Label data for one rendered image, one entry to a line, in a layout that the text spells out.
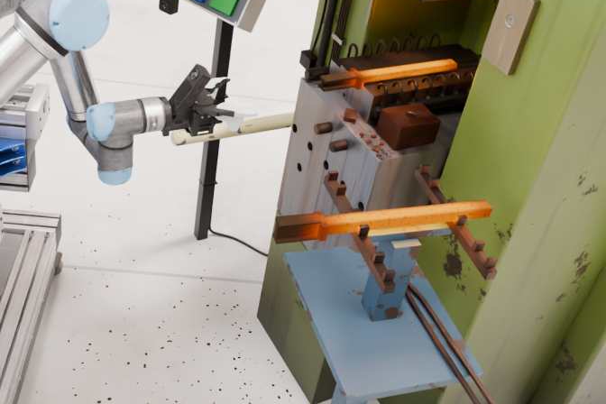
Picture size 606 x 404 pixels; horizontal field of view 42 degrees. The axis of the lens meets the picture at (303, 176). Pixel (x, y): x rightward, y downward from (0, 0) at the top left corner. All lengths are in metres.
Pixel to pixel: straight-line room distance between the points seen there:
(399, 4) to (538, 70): 0.60
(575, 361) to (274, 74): 2.13
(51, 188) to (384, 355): 1.78
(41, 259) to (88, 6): 1.18
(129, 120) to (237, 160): 1.64
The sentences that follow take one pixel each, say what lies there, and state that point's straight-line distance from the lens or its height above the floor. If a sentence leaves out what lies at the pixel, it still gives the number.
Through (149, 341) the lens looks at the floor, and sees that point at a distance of 2.54.
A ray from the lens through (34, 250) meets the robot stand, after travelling 2.50.
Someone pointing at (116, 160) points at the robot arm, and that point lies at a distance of 1.73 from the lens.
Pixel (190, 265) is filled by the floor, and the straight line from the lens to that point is 2.78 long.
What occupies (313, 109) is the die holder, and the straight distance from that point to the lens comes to 2.03.
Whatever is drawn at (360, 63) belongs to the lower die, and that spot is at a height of 0.99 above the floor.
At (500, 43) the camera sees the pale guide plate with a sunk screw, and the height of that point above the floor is 1.24.
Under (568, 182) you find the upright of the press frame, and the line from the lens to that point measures 1.84.
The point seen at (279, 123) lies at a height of 0.63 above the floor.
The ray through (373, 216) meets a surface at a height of 1.01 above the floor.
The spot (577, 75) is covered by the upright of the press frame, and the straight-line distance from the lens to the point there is 1.62.
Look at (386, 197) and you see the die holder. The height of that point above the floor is 0.80.
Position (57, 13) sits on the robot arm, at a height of 1.28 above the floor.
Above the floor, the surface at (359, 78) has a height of 1.01.
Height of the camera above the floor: 1.94
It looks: 37 degrees down
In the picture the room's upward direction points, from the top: 12 degrees clockwise
